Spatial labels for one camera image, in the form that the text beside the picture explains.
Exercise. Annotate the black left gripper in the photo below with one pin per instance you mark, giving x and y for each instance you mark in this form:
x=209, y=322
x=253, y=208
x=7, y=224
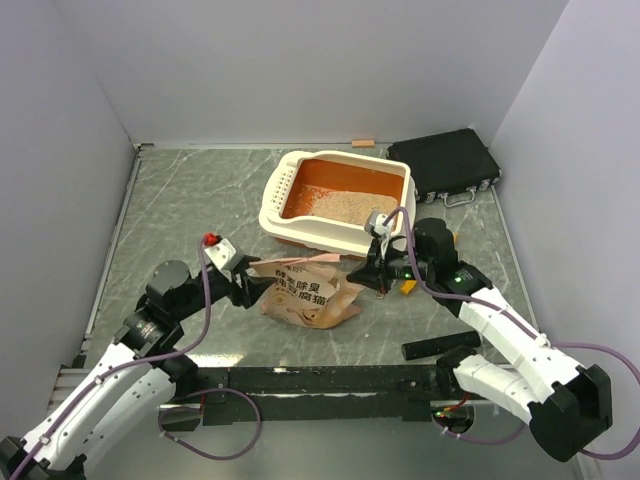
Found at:
x=248, y=292

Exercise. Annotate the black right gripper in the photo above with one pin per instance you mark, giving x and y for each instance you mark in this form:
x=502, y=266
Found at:
x=376, y=275

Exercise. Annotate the yellow plastic scoop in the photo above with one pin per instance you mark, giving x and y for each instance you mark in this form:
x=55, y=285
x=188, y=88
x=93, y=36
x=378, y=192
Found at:
x=408, y=286

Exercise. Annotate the pink cat litter bag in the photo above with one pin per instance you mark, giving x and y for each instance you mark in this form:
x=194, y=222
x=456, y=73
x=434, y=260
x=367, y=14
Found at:
x=310, y=292

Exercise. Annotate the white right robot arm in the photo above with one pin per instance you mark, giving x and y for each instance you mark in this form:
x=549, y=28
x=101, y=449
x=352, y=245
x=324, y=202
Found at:
x=565, y=404

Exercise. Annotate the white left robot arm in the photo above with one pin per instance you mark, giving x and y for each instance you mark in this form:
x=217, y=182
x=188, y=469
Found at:
x=139, y=371

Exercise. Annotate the cream orange litter box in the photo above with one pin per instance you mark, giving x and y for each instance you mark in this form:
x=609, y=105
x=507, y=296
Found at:
x=300, y=175

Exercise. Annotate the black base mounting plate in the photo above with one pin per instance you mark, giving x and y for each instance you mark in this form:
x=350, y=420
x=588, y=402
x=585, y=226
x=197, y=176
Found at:
x=409, y=392

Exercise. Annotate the black hard case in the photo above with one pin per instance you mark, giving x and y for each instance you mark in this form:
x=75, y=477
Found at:
x=447, y=164

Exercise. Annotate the small wooden block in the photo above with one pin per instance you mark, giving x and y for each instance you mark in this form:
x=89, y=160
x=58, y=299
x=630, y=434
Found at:
x=363, y=143

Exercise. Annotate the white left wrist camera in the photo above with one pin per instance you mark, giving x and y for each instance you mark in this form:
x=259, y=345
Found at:
x=224, y=255

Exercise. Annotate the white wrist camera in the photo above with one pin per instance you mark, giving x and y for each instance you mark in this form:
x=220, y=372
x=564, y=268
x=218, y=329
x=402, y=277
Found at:
x=224, y=255
x=378, y=226

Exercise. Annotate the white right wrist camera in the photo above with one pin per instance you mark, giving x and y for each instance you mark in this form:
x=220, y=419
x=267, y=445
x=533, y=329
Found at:
x=378, y=226

